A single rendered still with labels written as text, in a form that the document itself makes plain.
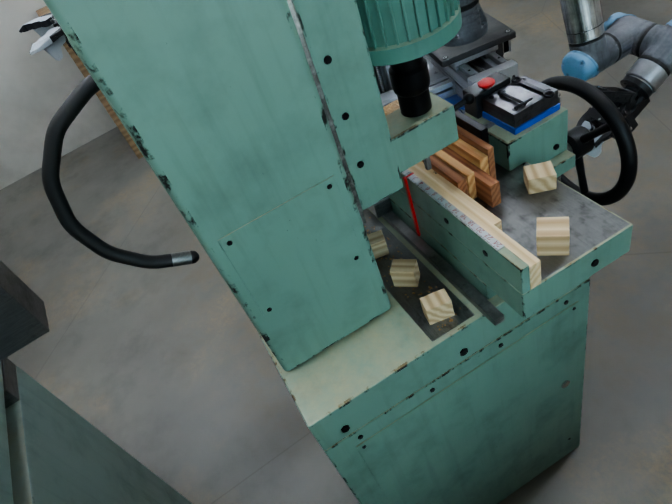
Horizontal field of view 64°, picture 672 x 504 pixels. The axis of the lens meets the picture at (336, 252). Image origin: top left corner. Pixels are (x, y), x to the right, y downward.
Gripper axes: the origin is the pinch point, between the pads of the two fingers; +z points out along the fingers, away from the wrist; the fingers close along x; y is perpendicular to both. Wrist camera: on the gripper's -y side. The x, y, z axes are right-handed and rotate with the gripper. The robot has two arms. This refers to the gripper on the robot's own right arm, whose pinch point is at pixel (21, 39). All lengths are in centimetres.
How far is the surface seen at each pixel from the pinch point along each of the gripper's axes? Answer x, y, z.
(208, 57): -90, -22, -21
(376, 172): -91, 6, -38
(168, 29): -89, -26, -19
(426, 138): -88, 8, -49
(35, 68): 231, 99, 20
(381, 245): -86, 29, -38
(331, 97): -89, -9, -35
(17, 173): 223, 151, 71
